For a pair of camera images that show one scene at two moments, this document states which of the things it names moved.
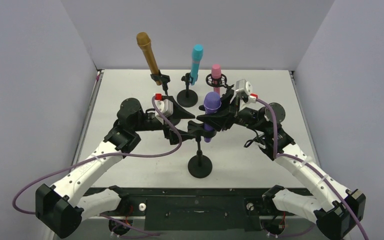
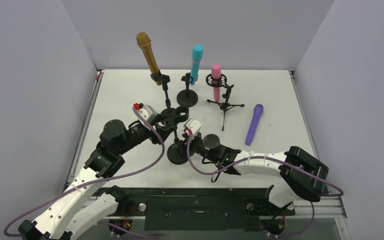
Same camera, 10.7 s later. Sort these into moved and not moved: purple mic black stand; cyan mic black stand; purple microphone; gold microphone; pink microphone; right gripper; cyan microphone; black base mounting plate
Moved: purple mic black stand; purple microphone; right gripper
Not moved: cyan mic black stand; pink microphone; cyan microphone; black base mounting plate; gold microphone
